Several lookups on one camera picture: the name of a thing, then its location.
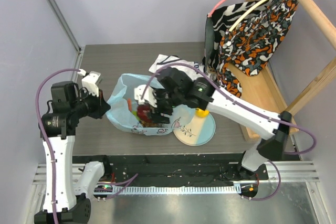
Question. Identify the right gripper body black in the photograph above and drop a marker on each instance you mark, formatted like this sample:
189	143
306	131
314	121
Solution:
159	105

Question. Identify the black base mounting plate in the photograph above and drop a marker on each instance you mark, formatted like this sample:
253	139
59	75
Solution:
181	170

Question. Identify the zebra print garment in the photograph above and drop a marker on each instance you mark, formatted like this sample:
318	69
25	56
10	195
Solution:
221	20

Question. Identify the wooden clothes rack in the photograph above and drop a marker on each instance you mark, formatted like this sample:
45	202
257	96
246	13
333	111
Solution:
300	77

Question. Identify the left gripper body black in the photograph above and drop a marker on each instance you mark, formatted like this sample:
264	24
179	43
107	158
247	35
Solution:
90	105

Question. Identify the cream hanger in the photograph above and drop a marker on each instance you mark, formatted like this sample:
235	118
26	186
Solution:
243	16

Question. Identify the orange watermelon slice fake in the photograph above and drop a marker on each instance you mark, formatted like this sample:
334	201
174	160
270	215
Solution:
129	104

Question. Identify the light blue plastic bag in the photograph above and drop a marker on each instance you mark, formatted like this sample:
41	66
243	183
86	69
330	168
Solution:
120	116

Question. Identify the red fake apple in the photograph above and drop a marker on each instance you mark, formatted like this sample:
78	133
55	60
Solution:
145	112

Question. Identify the green fake fruit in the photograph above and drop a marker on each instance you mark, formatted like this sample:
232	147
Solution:
135	113

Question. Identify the white slotted cable duct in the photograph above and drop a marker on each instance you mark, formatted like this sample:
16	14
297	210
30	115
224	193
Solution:
235	189

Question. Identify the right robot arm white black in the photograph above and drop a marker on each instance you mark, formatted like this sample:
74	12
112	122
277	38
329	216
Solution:
272	127

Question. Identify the yellow fake pear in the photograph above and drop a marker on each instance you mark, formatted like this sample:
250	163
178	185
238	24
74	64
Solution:
201	113

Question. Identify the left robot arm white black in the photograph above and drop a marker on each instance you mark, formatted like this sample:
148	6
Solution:
65	200

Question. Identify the aluminium frame post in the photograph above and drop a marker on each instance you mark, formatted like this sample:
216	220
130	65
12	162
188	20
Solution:
62	21

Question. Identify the cream and blue plate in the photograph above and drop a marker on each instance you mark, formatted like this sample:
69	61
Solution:
198	132

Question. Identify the white jersey with navy trim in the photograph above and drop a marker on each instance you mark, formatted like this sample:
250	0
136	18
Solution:
163	60

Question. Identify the orange camouflage print garment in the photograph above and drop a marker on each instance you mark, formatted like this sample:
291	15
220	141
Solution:
251	44

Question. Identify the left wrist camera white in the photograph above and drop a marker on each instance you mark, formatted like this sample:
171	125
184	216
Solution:
91	82

